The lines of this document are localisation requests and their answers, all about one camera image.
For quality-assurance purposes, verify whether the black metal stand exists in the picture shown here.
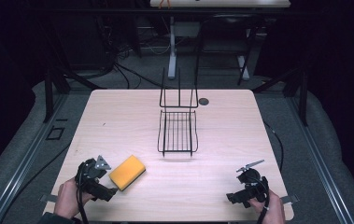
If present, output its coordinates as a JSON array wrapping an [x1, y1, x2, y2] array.
[[251, 64, 310, 127], [42, 68, 107, 124]]

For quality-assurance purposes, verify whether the person's left hand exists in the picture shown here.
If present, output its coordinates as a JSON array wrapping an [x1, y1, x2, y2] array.
[[53, 176, 95, 220]]

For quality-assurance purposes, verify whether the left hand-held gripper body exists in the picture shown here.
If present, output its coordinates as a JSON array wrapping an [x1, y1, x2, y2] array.
[[74, 154, 112, 195]]

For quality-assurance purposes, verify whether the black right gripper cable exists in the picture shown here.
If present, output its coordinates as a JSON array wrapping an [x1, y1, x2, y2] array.
[[248, 175, 272, 224]]

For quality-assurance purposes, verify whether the yellow sponge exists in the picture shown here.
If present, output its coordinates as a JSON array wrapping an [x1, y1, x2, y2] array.
[[107, 154, 147, 192]]

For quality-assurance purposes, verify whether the black cable at table edge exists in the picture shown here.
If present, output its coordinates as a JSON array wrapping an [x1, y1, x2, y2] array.
[[262, 121, 285, 173]]

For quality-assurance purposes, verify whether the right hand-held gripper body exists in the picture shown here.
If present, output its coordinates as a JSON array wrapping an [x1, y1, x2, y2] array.
[[235, 159, 271, 203]]

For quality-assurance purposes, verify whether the white table leg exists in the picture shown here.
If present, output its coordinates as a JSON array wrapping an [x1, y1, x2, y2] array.
[[237, 55, 251, 82], [167, 16, 177, 80]]

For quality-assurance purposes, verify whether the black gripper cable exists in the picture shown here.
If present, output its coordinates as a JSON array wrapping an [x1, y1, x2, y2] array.
[[248, 175, 272, 224], [76, 178, 90, 224]]

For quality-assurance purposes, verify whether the black chair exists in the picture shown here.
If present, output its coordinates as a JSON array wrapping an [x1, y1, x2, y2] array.
[[193, 12, 262, 88]]

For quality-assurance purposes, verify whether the metal floor rail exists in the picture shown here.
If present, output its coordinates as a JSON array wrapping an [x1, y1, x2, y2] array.
[[285, 92, 354, 224], [0, 92, 70, 224]]

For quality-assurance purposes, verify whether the black floor cable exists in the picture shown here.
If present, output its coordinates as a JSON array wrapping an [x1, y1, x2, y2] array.
[[7, 140, 73, 208]]

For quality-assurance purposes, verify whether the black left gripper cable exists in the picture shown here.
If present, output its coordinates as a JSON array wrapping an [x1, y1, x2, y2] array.
[[76, 178, 90, 224]]

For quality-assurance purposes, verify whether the black wire rack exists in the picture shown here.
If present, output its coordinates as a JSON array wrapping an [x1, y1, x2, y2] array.
[[157, 66, 200, 158]]

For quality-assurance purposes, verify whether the metal table clip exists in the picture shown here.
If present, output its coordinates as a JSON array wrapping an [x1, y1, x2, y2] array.
[[279, 194, 300, 205], [38, 193, 58, 203]]

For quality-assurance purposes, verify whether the person's right hand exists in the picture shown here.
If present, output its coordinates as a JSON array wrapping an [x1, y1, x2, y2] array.
[[247, 189, 287, 224]]

